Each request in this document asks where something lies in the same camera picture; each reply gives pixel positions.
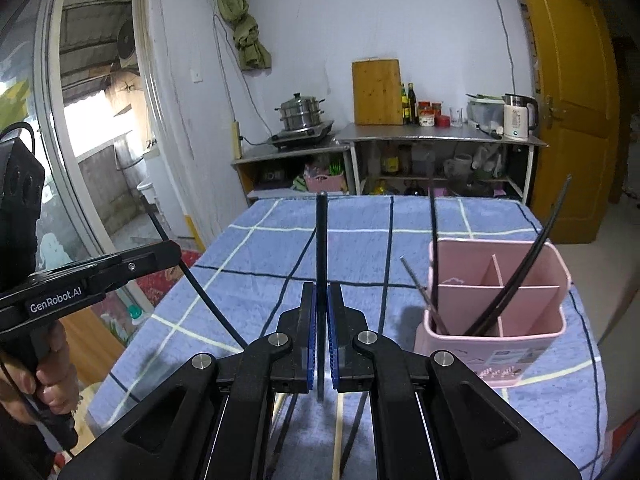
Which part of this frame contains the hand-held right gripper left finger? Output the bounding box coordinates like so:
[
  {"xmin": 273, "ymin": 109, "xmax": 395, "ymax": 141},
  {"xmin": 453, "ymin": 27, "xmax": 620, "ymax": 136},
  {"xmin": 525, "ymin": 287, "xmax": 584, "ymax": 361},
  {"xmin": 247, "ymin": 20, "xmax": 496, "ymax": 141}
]
[{"xmin": 59, "ymin": 282, "xmax": 317, "ymax": 480}]

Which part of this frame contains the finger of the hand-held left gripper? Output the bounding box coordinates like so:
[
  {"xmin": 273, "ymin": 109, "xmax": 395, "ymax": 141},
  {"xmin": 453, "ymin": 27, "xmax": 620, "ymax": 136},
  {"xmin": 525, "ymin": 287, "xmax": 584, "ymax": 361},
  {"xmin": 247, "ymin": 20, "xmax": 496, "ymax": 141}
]
[{"xmin": 29, "ymin": 239, "xmax": 182, "ymax": 295}]

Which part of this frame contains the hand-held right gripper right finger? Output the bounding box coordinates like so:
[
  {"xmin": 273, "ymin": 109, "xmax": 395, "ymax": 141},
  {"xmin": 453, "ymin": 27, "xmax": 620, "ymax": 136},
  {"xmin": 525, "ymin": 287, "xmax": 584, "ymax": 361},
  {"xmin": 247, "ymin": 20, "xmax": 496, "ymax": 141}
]
[{"xmin": 327, "ymin": 282, "xmax": 583, "ymax": 480}]

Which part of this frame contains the pink plastic utensil basket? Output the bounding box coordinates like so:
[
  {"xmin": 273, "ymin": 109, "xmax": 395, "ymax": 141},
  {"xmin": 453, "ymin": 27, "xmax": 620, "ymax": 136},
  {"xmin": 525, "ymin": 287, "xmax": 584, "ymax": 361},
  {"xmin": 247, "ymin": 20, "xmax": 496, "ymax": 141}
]
[{"xmin": 414, "ymin": 239, "xmax": 572, "ymax": 387}]

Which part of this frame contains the person's left hand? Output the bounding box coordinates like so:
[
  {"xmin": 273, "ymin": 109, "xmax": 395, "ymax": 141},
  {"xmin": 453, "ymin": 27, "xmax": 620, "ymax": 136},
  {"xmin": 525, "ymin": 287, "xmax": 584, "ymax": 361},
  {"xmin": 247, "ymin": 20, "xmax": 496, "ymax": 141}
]
[{"xmin": 0, "ymin": 320, "xmax": 83, "ymax": 423}]

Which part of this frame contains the red patterned rug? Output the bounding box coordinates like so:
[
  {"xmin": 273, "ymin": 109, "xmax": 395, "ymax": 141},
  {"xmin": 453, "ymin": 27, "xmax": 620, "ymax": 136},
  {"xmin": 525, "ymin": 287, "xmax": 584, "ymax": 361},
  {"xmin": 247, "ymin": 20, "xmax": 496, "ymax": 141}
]
[{"xmin": 135, "ymin": 247, "xmax": 201, "ymax": 311}]

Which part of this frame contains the cartoon sticker on glass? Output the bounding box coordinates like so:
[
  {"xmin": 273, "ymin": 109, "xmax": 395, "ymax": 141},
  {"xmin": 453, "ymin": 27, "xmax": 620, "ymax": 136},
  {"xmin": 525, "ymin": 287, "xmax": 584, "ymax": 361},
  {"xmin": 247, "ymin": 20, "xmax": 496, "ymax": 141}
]
[{"xmin": 39, "ymin": 232, "xmax": 73, "ymax": 268}]

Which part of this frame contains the blue checked tablecloth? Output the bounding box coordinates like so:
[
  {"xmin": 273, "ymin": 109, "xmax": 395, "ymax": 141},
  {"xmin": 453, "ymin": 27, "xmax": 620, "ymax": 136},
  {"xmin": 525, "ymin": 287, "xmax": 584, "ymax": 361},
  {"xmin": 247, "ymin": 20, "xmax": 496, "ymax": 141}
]
[{"xmin": 87, "ymin": 194, "xmax": 610, "ymax": 480}]

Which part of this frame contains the low steel-topped cabinet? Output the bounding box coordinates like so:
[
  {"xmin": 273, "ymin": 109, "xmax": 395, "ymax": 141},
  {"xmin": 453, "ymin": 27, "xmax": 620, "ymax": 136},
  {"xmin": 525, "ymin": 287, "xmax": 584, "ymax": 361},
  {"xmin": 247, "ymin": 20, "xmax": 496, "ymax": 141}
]
[{"xmin": 231, "ymin": 142, "xmax": 351, "ymax": 206}]

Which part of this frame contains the small pink storage basket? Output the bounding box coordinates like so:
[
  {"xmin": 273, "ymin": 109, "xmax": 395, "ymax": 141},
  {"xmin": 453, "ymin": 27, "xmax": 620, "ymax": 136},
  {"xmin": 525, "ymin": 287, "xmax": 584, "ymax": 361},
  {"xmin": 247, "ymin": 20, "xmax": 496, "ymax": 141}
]
[{"xmin": 304, "ymin": 172, "xmax": 347, "ymax": 195}]

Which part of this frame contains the yellow label sauce bottle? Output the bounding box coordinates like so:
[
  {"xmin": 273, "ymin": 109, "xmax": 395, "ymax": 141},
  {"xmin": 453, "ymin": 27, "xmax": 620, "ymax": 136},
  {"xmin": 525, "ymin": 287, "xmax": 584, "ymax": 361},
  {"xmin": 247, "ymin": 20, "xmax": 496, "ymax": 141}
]
[{"xmin": 382, "ymin": 142, "xmax": 401, "ymax": 176}]

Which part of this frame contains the black cooktop stove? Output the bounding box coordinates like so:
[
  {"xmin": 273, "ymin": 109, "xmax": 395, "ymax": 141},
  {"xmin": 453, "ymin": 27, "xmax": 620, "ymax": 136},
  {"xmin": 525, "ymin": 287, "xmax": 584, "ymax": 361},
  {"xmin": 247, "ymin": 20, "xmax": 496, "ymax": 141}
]
[{"xmin": 266, "ymin": 120, "xmax": 336, "ymax": 151}]

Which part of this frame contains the translucent plastic jug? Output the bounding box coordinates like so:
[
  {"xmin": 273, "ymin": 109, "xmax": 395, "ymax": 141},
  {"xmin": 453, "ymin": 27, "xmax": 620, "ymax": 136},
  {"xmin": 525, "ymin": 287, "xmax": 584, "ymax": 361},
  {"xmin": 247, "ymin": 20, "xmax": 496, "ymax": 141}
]
[{"xmin": 412, "ymin": 144, "xmax": 437, "ymax": 177}]

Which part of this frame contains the stainless steel steamer pot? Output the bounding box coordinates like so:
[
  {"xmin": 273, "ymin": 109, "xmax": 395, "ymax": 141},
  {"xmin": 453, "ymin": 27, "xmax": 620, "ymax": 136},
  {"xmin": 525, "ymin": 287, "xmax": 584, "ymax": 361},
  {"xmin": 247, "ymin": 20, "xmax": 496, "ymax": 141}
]
[{"xmin": 274, "ymin": 92, "xmax": 326, "ymax": 132}]

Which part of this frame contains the stainless steel kitchen table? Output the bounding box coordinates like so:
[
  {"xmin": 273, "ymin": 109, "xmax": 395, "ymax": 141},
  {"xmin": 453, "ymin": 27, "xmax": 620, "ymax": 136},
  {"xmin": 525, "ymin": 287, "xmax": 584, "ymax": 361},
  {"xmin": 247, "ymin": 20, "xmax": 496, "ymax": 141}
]
[{"xmin": 334, "ymin": 121, "xmax": 548, "ymax": 206}]

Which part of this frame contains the white pitcher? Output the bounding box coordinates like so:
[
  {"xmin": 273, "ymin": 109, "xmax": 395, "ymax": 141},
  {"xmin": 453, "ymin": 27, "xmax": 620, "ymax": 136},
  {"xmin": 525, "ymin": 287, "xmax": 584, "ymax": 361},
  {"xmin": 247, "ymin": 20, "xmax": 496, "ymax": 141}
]
[{"xmin": 444, "ymin": 154, "xmax": 474, "ymax": 180}]

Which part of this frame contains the outdoor air conditioner unit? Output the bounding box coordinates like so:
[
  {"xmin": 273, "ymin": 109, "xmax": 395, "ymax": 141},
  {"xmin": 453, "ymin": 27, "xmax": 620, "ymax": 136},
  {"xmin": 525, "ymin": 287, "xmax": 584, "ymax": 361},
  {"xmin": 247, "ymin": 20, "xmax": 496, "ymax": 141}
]
[{"xmin": 114, "ymin": 15, "xmax": 137, "ymax": 68}]

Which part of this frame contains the glass sliding door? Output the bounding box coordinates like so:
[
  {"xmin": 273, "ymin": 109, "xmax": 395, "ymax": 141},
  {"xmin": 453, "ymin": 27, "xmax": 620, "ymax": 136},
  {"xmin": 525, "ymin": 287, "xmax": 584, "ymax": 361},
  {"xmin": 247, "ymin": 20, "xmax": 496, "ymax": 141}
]
[{"xmin": 0, "ymin": 0, "xmax": 151, "ymax": 281}]

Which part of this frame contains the green tied curtain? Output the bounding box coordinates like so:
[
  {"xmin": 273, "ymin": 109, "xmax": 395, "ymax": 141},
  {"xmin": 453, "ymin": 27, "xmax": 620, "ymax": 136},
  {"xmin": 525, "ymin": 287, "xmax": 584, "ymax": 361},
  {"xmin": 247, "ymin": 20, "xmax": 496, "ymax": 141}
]
[{"xmin": 212, "ymin": 0, "xmax": 273, "ymax": 71}]

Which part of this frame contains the wooden cutting board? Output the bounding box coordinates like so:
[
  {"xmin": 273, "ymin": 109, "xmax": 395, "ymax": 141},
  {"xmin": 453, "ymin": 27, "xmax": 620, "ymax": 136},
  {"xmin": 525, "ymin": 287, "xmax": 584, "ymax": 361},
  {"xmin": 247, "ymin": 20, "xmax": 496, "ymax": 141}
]
[{"xmin": 351, "ymin": 58, "xmax": 405, "ymax": 126}]

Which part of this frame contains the white electric kettle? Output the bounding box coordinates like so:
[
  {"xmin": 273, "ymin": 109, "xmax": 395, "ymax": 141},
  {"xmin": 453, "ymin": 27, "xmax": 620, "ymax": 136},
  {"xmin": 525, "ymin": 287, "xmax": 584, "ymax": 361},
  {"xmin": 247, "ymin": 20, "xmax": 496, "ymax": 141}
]
[{"xmin": 502, "ymin": 92, "xmax": 540, "ymax": 141}]

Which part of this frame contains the yellow wooden door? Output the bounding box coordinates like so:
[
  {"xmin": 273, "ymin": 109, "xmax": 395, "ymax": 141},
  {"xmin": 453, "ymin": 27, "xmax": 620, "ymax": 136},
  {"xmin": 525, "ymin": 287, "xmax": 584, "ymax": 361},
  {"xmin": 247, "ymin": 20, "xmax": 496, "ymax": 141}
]
[{"xmin": 510, "ymin": 0, "xmax": 621, "ymax": 246}]

